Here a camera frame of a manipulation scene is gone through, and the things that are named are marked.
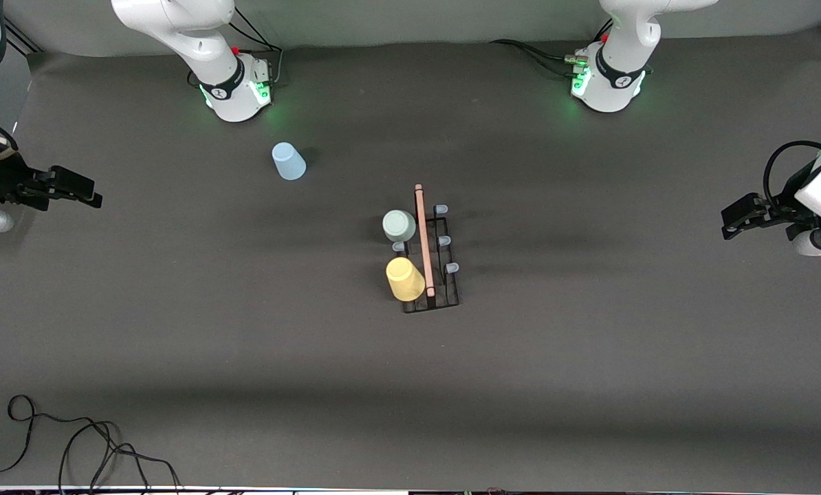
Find black wire cup holder rack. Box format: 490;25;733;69
391;184;461;314

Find pale green plastic cup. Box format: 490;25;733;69
382;210;417;243

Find yellow plastic cup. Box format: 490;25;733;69
386;257;426;303

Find light blue plastic cup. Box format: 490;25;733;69
272;142;307;182

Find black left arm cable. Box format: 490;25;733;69
763;140;821;207

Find metal frame rail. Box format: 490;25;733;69
3;19;40;56

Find long loose black cable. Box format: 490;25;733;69
0;395;181;495

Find black right base cables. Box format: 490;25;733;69
228;5;285;87

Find black base cables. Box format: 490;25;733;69
228;5;285;87
490;39;587;76

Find black left base cables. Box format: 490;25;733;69
490;39;587;76

